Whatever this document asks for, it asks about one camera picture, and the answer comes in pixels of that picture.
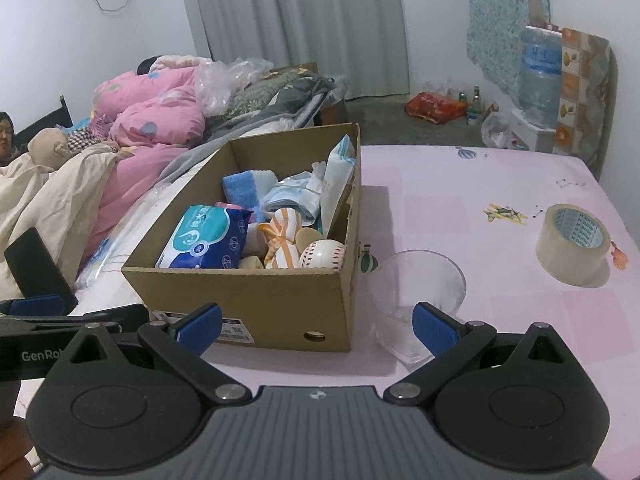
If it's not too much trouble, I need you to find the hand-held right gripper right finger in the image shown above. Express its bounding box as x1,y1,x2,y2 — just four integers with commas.
382,302,573,404

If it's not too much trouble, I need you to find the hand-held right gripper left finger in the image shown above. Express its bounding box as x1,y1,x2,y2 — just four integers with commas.
66,302,254,404

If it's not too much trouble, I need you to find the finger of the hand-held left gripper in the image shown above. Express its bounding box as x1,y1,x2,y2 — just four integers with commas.
4,227,79,317
0,304,151,335

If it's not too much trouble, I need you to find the clear plastic cup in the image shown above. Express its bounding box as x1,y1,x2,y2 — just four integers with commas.
367,250,467,365

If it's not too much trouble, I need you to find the brown cardboard box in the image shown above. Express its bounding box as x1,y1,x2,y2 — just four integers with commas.
121,122,362,353

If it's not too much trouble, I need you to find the blue and white tissue pack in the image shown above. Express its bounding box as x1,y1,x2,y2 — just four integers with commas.
156,205,253,270

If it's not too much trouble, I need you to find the white soft ball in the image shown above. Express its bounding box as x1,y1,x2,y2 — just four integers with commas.
299,239,347,273

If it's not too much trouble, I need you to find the blue and white towel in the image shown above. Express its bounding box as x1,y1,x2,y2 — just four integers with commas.
221,169,280,207

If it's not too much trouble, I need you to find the bundle of blue face masks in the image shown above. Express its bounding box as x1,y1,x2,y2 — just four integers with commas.
260,170,326,226

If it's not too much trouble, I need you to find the white wipes packet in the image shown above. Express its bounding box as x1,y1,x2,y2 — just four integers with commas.
310,134,358,238

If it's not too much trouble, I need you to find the person's left hand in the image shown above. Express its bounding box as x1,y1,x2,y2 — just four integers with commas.
0,419,46,480

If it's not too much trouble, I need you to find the beige blanket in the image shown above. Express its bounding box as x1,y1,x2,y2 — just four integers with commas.
0,127,136,301

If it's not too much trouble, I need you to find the checkered cloth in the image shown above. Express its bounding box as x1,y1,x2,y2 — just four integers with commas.
65,114,121,153

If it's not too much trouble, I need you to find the clear packing tape roll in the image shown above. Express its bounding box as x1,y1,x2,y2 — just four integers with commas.
536,203,612,288

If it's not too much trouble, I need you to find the pink printed tablecloth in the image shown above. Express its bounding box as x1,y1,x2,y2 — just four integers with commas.
200,144,640,480

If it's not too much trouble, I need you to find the black chair back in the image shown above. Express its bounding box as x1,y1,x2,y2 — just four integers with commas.
14,94,75,147

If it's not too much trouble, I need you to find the pink quilt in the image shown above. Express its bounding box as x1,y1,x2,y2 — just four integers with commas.
92,55,208,261

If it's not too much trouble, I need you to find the white plastic bag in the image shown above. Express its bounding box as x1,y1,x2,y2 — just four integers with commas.
480,110,513,148

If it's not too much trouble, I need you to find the white water dispenser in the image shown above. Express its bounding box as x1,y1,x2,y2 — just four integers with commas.
510,107,558,153

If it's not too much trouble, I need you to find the red snack bag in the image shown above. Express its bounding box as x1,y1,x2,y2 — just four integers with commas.
404,91,468,123

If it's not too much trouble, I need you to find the brown cardboard carton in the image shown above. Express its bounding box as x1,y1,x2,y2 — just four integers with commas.
317,99,349,127

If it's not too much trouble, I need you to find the grey floral blanket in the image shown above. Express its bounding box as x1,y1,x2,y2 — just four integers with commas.
160,67,348,183

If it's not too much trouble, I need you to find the clear plastic bag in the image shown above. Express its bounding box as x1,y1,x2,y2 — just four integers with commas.
194,57,273,116

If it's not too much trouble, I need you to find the blue water jug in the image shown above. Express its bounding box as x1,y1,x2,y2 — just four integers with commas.
517,24,563,128

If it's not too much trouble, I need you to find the blue floral hanging cloth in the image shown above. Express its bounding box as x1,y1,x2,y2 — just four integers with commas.
465,0,551,93

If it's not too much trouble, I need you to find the white curtain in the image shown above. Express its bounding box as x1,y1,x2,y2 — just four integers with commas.
175,0,412,101

